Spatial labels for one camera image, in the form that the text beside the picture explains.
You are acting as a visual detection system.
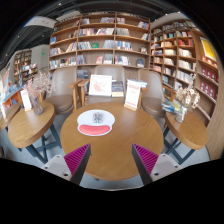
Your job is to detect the white red sign wooden base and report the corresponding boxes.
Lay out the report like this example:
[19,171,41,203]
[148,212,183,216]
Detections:
[123,79,143,112]

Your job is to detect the colourful book stack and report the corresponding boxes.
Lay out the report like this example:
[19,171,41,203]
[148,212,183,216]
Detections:
[161,99,183,115]

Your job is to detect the teal book stack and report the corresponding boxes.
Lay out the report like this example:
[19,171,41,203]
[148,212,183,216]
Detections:
[128,79,148,88]

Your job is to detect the glass vase beige dried flowers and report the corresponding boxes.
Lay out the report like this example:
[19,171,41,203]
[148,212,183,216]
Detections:
[174,73,201,124]

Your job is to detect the tall wooden bookshelf unit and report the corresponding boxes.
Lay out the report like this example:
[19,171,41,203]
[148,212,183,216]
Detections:
[48,11,151,71]

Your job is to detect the taupe wooden-armed armchair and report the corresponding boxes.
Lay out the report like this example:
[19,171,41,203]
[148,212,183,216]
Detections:
[138,68,176,118]
[77,64,129,106]
[44,66,83,116]

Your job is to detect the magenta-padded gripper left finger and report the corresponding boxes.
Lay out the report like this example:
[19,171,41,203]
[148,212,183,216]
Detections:
[40,143,92,186]

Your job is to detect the white mouse pad red rest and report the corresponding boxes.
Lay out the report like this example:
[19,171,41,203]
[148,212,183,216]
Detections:
[76,109,116,137]

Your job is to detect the white framed picture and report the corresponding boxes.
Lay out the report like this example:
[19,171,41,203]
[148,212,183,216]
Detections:
[87,74,113,98]

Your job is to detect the distant wooden bookshelf unit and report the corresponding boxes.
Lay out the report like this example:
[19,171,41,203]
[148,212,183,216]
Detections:
[13,49,39,86]

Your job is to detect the white hanging ceiling panel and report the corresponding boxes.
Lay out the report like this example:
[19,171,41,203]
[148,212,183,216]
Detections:
[23,15,58,29]

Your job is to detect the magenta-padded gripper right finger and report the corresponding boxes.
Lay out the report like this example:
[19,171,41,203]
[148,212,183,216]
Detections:
[131,143,184,186]

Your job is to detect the small white table sign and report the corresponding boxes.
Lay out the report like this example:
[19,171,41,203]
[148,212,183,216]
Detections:
[19,89,33,112]

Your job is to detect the colourful book display rack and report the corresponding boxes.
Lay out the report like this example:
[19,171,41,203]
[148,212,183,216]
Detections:
[0,66,26,111]

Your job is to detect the glass vase pink dried flowers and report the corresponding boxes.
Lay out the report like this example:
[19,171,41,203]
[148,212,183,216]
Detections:
[25,71,53,117]

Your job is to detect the curved wooden bookshelf unit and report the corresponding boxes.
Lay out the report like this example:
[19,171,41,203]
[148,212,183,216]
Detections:
[149,18,219,123]

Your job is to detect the round wooden side table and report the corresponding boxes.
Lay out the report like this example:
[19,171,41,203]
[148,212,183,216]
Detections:
[7,100,63,164]
[162,111,209,166]
[0,103,22,131]

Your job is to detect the dark blue standing book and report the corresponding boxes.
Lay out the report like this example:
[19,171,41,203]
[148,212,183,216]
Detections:
[111,80,125,98]

